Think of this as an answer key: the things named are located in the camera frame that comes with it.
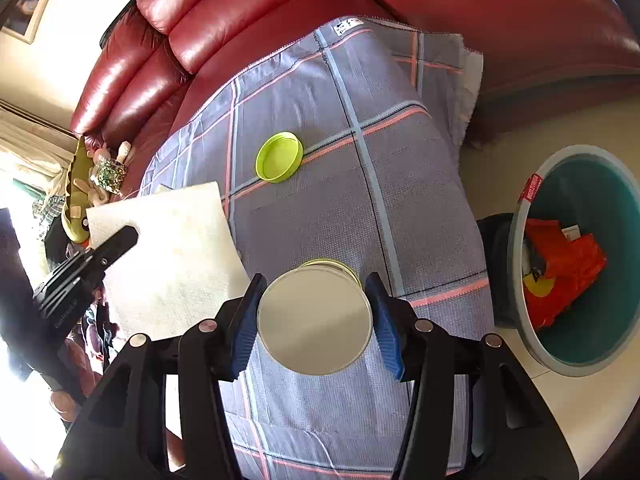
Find grey plaid cloth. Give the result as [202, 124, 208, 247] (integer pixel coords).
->
[139, 16, 494, 479]

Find lime green lid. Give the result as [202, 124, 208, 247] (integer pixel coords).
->
[255, 131, 304, 183]

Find red snack bag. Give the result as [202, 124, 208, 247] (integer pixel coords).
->
[522, 219, 608, 332]

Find green plush toy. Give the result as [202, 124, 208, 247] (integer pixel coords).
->
[61, 138, 93, 245]

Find white paper sheet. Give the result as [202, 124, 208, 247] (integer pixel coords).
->
[88, 182, 250, 340]

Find beige plush toy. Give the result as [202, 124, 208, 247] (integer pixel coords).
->
[70, 141, 134, 207]

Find red leather sofa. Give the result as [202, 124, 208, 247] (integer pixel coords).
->
[70, 0, 639, 191]

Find teal trash bin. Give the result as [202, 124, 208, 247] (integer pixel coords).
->
[478, 144, 639, 377]

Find white jar green label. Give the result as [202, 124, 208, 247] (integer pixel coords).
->
[257, 259, 373, 376]

